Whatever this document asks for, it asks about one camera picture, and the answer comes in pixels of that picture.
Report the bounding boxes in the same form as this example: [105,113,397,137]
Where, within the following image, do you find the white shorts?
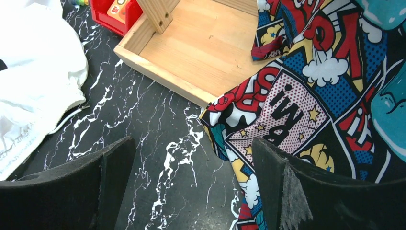
[0,0,88,181]

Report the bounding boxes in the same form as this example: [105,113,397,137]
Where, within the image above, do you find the orange card box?
[107,0,131,23]

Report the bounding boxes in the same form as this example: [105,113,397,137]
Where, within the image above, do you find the comic print shorts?
[200,0,406,230]

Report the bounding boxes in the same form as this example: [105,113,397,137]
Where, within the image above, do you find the marker pen pack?
[69,0,89,6]

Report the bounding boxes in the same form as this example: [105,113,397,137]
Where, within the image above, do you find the red plastic bin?
[90,0,143,36]

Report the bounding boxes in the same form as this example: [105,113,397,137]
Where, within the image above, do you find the wooden clothes rack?
[114,0,268,107]

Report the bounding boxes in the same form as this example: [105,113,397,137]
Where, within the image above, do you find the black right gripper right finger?
[252,138,406,230]

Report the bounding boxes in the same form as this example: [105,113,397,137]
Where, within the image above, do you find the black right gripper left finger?
[0,136,136,230]

